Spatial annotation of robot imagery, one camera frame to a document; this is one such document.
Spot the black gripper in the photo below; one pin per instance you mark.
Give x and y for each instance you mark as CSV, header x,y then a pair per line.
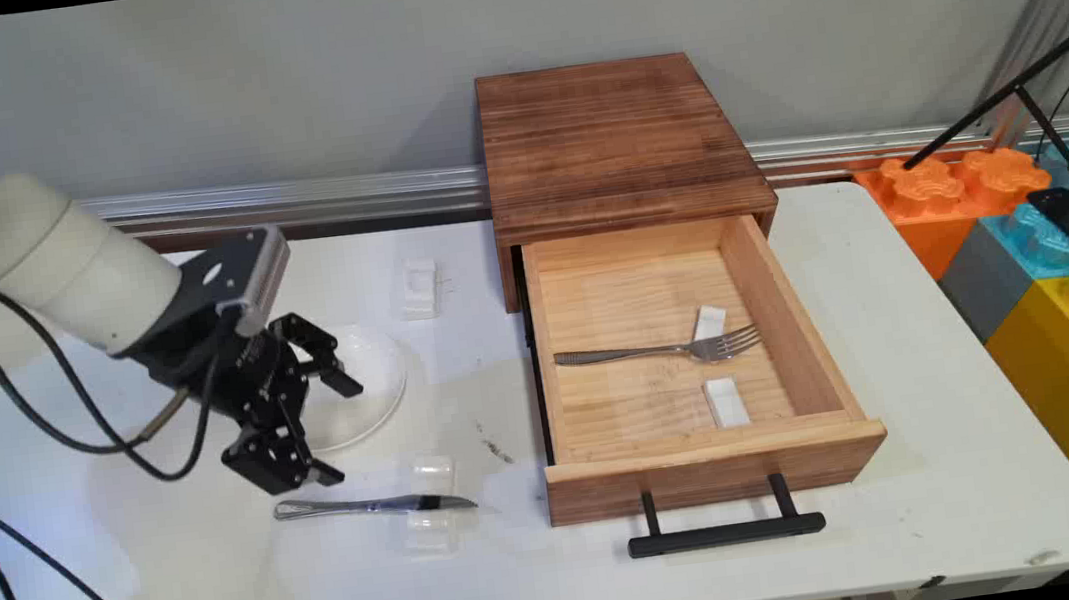
x,y
236,374

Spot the silver table knife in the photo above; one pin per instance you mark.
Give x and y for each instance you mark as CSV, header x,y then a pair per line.
x,y
367,506

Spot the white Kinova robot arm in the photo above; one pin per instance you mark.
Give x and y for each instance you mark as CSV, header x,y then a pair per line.
x,y
56,254

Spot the white round plate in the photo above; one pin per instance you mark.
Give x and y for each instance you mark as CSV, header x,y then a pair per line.
x,y
372,379

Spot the small white cutlery rest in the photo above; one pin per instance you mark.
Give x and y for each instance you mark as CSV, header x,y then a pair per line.
x,y
418,288

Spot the large white cutlery rest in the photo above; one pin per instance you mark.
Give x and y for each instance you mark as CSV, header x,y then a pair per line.
x,y
432,533

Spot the light wooden drawer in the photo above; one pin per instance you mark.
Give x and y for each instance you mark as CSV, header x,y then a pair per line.
x,y
646,398

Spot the silver fork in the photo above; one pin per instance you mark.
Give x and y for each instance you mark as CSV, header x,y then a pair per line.
x,y
711,347

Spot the dark wooden drawer cabinet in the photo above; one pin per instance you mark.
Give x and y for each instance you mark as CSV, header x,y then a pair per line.
x,y
617,140

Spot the white rectangular cutlery rest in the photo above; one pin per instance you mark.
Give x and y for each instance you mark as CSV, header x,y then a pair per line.
x,y
728,404
710,320

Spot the black table edge clip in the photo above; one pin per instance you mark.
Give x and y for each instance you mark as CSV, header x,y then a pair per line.
x,y
932,583

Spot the orange giant building block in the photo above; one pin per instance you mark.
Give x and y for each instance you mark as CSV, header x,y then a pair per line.
x,y
930,194

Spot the grey giant building block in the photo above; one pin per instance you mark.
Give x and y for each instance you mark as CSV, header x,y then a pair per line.
x,y
986,284

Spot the blue giant building block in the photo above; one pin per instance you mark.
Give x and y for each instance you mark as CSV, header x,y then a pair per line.
x,y
1042,252

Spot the black tripod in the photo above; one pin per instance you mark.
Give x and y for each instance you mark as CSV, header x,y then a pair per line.
x,y
1014,89

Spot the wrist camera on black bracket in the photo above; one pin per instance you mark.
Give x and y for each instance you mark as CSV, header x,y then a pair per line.
x,y
235,274

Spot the aluminium wall rail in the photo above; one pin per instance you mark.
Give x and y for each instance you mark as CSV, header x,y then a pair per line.
x,y
332,197

